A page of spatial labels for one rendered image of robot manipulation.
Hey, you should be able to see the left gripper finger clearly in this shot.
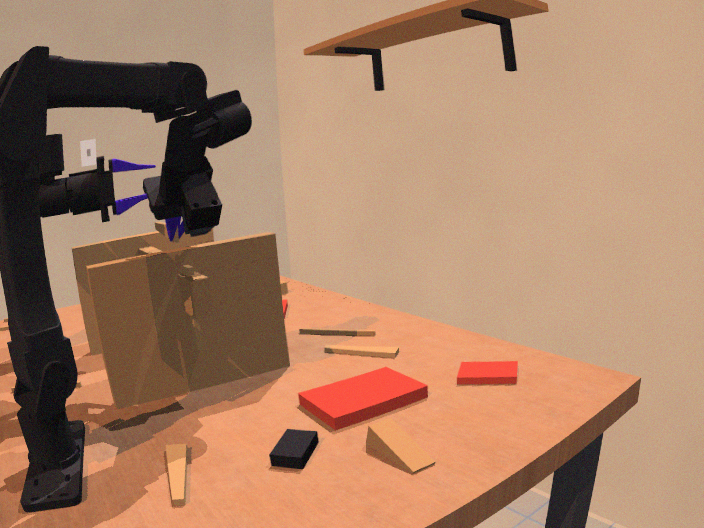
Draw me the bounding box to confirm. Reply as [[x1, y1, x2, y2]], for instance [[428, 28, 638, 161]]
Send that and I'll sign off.
[[112, 159, 156, 172], [115, 194, 148, 215]]

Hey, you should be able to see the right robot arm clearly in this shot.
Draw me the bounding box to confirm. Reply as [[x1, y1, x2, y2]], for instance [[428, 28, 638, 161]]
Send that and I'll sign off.
[[0, 46, 252, 512]]

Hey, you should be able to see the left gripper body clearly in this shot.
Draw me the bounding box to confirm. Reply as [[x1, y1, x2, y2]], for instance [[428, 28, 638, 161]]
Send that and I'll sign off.
[[66, 156, 117, 222]]

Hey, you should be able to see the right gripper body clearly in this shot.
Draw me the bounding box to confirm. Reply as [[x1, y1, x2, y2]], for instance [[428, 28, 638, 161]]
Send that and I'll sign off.
[[143, 157, 203, 220]]

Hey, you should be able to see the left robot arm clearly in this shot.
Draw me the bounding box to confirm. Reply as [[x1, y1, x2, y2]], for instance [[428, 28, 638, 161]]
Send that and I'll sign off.
[[39, 134, 73, 218]]

